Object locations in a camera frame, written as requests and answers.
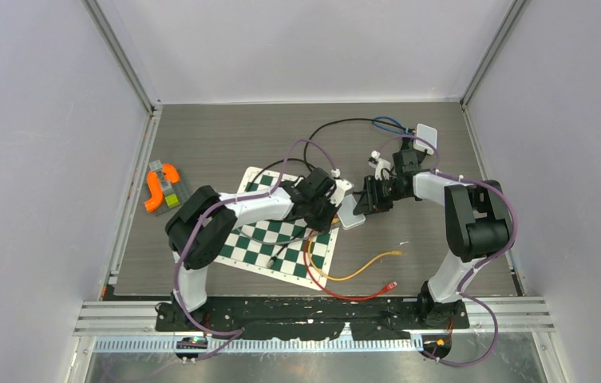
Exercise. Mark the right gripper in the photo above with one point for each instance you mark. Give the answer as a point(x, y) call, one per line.
point(369, 202)

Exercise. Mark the green white chessboard mat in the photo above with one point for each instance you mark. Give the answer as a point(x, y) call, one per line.
point(276, 250)

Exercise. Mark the white switch box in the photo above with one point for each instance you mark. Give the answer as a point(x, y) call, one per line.
point(346, 216)
point(426, 141)

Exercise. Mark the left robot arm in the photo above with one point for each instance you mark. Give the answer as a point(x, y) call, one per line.
point(200, 228)

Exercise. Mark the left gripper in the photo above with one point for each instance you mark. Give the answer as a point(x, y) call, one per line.
point(325, 223)

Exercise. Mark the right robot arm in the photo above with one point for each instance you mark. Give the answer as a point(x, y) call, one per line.
point(478, 222)

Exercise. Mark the orange toy on grey plate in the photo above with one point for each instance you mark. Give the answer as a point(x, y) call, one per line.
point(168, 188)

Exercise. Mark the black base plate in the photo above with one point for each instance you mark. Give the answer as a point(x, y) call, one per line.
point(310, 318)

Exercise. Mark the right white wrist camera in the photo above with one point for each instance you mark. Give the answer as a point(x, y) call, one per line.
point(382, 168)

